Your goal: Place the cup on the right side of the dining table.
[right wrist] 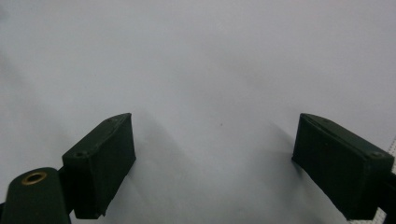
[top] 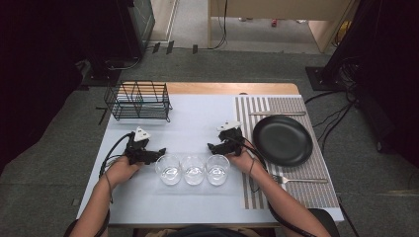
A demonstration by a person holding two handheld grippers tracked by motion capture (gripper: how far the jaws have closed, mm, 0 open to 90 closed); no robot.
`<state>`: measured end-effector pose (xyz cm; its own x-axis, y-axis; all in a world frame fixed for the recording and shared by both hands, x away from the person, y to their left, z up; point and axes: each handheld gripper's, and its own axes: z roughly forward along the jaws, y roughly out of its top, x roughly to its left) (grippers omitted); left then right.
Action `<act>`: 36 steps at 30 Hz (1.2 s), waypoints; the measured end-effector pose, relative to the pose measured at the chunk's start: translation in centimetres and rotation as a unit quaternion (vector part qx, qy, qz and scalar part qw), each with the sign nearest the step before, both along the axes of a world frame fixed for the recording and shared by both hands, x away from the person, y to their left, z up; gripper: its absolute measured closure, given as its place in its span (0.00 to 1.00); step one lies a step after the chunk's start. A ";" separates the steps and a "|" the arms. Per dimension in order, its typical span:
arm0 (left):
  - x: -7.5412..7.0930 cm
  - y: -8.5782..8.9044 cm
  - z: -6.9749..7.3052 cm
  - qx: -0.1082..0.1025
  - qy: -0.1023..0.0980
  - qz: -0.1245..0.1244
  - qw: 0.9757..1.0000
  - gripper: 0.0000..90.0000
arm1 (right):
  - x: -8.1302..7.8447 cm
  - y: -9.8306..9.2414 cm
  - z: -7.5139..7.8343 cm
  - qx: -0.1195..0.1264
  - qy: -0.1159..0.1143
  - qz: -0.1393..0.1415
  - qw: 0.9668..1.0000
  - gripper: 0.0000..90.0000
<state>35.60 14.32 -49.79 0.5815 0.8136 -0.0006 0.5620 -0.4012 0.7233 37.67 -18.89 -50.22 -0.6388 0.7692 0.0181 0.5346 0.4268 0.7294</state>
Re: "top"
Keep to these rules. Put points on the small red object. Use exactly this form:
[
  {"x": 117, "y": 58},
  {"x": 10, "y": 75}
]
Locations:
[{"x": 274, "y": 22}]

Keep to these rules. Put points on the light wooden desk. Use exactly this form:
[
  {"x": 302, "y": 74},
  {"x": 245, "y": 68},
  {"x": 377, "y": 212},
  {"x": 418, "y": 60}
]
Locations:
[{"x": 280, "y": 8}]

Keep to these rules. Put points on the dark equipment cabinet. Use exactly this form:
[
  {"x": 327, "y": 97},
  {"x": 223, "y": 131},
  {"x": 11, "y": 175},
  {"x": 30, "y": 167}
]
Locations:
[{"x": 141, "y": 26}]

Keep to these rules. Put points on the person's left hand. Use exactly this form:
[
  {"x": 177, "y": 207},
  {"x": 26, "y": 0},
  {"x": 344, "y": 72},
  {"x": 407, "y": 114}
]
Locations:
[{"x": 120, "y": 171}]

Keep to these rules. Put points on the clear drinking glass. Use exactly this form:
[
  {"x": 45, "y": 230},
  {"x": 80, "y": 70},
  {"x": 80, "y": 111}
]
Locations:
[
  {"x": 217, "y": 171},
  {"x": 193, "y": 171},
  {"x": 168, "y": 171}
]

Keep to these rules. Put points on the striped grey placemat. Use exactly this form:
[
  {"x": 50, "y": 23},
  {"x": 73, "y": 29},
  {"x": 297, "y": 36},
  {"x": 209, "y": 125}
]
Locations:
[{"x": 316, "y": 191}]

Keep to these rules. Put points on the silver table knife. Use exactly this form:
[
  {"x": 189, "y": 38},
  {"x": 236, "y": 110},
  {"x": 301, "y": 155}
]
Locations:
[{"x": 280, "y": 113}]

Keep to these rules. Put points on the black round plate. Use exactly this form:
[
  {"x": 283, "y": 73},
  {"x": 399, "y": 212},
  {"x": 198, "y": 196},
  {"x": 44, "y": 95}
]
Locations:
[{"x": 283, "y": 141}]

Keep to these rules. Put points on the person's right hand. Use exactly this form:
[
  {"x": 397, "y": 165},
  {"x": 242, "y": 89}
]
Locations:
[{"x": 245, "y": 162}]

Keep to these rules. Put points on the silver fork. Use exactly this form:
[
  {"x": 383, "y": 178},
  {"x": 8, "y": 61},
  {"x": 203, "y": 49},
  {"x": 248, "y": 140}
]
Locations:
[{"x": 306, "y": 180}]

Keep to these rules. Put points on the black curtain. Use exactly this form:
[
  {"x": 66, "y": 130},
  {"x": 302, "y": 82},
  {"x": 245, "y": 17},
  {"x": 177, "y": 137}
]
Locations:
[
  {"x": 39, "y": 65},
  {"x": 388, "y": 65}
]

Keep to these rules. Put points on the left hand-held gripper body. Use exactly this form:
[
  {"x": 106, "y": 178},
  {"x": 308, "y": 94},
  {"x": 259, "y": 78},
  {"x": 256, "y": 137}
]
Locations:
[{"x": 136, "y": 148}]

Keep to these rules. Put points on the pale blue table cover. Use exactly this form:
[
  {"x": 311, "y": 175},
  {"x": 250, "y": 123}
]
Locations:
[{"x": 197, "y": 131}]

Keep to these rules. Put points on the black stand base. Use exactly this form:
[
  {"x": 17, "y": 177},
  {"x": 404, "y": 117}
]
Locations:
[{"x": 316, "y": 79}]

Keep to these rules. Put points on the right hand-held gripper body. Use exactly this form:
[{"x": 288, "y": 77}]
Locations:
[{"x": 232, "y": 138}]

